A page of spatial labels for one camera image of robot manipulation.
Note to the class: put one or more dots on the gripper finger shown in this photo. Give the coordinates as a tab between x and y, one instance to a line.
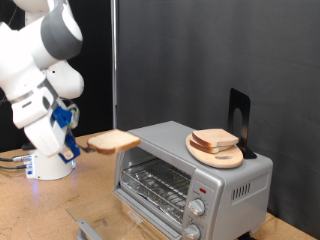
67	155

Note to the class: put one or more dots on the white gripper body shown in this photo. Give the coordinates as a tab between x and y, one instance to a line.
45	136

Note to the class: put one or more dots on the spatula with blue grip block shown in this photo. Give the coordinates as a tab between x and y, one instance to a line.
72	143

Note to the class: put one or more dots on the white bread slice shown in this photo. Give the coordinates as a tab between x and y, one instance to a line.
111	140
215	136
203	149

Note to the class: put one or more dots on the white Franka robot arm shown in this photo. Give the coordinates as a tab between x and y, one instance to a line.
20	66

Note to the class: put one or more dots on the silver oven knob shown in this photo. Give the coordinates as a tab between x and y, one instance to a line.
192	232
196	207

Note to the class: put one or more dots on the silver toaster oven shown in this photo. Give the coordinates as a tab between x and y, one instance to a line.
233	173

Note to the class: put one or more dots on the black backdrop curtain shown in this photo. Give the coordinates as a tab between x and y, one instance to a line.
96	100

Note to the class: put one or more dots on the metal pole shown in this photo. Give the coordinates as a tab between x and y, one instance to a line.
114	66

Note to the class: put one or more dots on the round wooden cutting board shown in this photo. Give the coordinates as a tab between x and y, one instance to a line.
216	160

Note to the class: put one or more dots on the dark grey backdrop curtain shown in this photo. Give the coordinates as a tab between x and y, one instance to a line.
200	50

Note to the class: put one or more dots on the black metal bookend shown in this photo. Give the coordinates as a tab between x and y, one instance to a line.
245	103

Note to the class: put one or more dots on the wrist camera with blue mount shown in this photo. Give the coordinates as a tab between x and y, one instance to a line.
61	116

